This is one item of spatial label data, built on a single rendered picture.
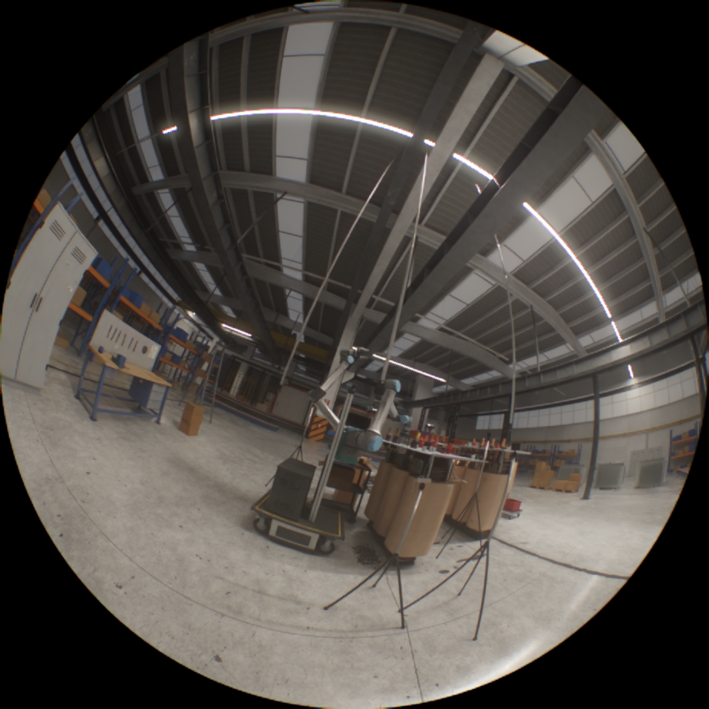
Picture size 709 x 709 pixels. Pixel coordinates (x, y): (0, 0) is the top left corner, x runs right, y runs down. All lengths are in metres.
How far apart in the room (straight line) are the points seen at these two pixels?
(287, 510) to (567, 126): 5.49
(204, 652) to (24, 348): 3.11
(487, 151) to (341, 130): 5.28
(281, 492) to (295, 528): 0.38
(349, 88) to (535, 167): 7.03
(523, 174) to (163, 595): 5.20
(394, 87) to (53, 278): 9.02
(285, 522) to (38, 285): 3.69
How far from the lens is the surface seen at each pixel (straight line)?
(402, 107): 8.70
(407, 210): 7.91
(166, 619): 1.59
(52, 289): 3.35
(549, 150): 3.72
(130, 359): 4.70
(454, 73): 5.49
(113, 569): 1.77
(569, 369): 10.25
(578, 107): 3.92
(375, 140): 9.04
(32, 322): 3.38
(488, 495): 3.63
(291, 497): 2.16
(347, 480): 3.10
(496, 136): 8.93
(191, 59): 5.77
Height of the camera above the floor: 1.42
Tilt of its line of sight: 19 degrees up
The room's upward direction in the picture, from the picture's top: 17 degrees clockwise
